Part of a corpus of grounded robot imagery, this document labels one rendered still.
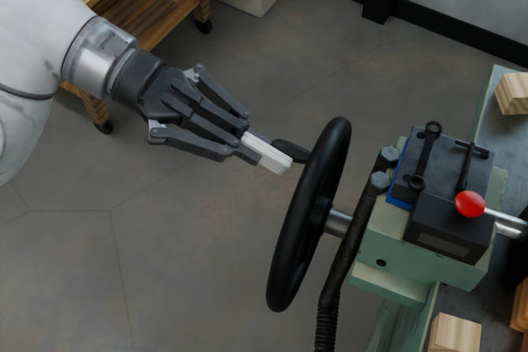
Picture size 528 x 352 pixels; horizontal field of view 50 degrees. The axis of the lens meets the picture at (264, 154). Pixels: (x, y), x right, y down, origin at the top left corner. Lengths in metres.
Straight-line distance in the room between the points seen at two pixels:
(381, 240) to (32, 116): 0.45
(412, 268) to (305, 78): 1.43
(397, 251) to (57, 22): 0.47
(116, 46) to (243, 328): 1.05
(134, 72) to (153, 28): 1.30
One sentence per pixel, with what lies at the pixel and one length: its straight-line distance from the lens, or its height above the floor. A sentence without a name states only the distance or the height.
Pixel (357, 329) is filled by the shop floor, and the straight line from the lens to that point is 1.61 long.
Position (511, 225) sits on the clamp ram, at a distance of 0.68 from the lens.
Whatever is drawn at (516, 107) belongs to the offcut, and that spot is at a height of 0.92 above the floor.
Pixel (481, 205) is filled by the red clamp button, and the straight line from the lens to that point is 0.61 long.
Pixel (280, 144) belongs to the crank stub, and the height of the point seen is 0.94.
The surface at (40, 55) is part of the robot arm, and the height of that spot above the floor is 1.04.
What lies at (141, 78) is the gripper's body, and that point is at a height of 1.02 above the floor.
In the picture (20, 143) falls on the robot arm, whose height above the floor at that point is 0.95.
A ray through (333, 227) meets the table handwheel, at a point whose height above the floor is 0.82.
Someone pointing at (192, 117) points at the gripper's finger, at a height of 0.98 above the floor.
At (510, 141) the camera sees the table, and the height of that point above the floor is 0.90.
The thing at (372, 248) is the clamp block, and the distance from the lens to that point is 0.68.
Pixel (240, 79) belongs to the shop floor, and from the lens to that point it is 2.04.
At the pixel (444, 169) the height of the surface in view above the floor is 1.00.
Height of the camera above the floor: 1.52
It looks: 56 degrees down
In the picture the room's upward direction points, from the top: straight up
